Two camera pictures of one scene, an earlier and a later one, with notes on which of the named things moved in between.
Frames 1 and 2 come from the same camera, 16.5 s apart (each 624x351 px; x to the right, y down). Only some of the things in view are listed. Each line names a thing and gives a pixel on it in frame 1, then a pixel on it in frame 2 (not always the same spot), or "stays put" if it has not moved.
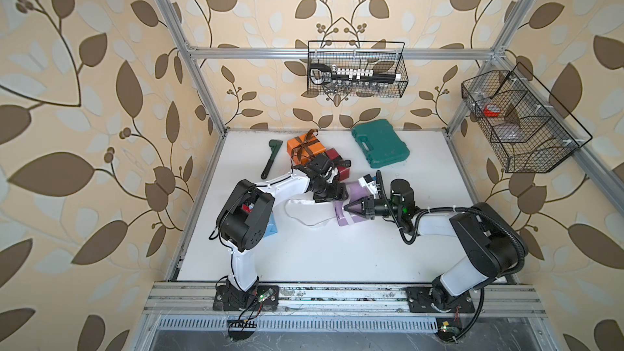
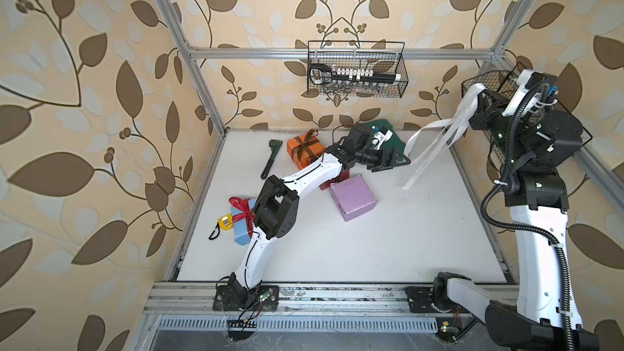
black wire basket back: [361, 68] stays put
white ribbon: [309, 213] to [451, 130]
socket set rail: [323, 74] stays put
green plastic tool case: [380, 143] stays put
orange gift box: [303, 147] stays put
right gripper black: [367, 207] to [488, 114]
